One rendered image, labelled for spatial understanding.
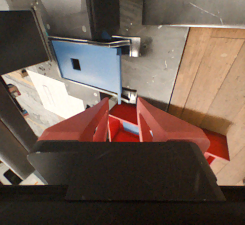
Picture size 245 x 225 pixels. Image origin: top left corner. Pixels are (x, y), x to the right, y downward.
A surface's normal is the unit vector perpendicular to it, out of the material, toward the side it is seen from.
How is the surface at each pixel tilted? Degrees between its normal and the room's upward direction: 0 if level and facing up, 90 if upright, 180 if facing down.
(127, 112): 90
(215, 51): 0
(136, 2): 0
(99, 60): 0
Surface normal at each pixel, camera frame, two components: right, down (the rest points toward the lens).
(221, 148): -0.01, -0.80
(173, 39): -0.49, 0.53
